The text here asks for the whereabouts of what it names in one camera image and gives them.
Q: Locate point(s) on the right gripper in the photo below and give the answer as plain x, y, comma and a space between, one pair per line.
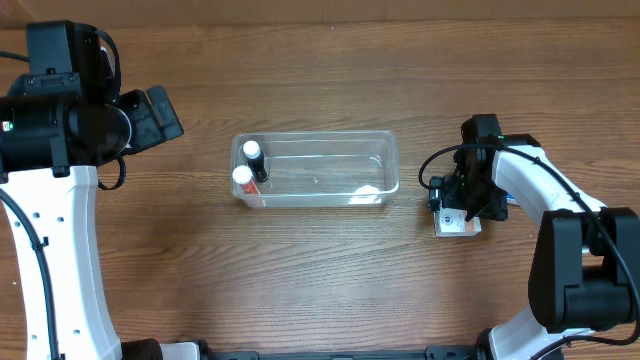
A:
495, 207

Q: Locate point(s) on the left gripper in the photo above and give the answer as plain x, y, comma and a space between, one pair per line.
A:
158, 129

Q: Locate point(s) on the blue medicine box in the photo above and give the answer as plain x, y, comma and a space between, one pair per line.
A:
511, 200

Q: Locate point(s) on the white Hansaplast plaster box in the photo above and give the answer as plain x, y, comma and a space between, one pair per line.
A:
449, 222

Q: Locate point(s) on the black bottle white cap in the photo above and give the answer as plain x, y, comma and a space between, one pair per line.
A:
256, 160

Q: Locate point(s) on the orange bottle white cap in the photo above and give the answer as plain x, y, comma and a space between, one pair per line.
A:
243, 181

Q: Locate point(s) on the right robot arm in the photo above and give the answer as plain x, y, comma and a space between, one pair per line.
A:
584, 277

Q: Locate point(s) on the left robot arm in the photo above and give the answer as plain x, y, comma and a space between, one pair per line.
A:
60, 122

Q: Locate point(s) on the clear plastic container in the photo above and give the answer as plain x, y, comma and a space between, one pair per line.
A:
320, 169

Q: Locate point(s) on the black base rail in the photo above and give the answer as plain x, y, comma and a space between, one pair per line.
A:
340, 356

